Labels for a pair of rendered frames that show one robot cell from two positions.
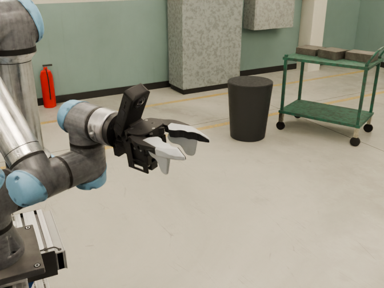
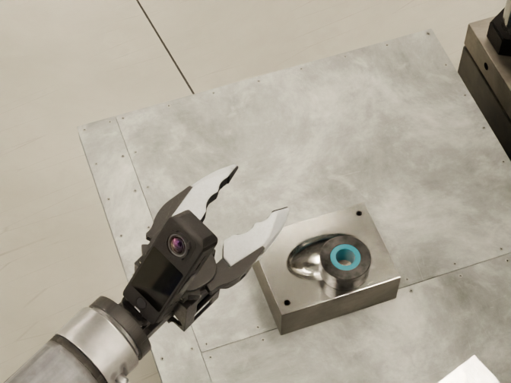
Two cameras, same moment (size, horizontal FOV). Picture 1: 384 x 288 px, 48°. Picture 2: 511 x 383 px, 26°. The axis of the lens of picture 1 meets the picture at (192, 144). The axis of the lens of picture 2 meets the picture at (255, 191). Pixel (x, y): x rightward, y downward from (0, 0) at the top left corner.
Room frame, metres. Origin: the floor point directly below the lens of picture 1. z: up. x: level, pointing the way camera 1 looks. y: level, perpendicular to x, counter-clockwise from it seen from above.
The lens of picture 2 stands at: (0.67, 0.62, 2.39)
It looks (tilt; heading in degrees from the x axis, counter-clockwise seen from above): 56 degrees down; 273
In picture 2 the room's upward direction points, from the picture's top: straight up
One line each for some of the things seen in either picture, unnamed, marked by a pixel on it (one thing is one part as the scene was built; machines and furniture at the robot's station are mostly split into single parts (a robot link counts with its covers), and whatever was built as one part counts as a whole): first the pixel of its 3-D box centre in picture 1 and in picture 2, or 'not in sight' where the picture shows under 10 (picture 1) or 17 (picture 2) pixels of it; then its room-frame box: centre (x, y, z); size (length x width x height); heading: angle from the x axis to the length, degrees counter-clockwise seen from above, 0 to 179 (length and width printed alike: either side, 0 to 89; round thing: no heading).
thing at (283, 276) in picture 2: not in sight; (322, 267); (0.60, -0.27, 0.83); 0.20 x 0.15 x 0.07; 23
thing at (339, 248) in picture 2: not in sight; (344, 262); (0.57, -0.25, 0.89); 0.08 x 0.08 x 0.04
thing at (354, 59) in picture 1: (330, 88); not in sight; (4.61, -1.52, 0.50); 0.98 x 0.55 x 1.01; 55
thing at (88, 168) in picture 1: (83, 164); not in sight; (0.87, 0.24, 1.34); 0.11 x 0.08 x 0.11; 142
